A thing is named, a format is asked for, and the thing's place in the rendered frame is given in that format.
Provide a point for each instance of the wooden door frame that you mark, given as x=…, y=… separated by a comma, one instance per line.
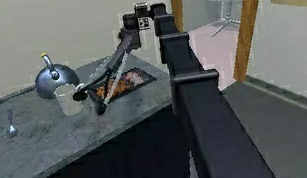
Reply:
x=247, y=22

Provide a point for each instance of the silver fork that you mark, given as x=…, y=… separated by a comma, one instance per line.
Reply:
x=11, y=128

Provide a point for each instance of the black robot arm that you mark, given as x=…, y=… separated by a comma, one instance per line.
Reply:
x=206, y=119

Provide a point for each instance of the dark grey round kettle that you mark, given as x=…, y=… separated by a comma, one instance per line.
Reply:
x=54, y=80

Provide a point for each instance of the grey marble top counter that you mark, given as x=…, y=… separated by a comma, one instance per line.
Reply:
x=35, y=145

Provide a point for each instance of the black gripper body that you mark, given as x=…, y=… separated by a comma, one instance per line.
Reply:
x=130, y=34

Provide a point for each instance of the white cup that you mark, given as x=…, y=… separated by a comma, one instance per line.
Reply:
x=67, y=103

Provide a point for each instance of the black platter with meat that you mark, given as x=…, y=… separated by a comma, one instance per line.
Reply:
x=134, y=78

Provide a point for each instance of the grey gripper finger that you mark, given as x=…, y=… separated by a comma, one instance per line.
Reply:
x=109, y=65
x=116, y=79

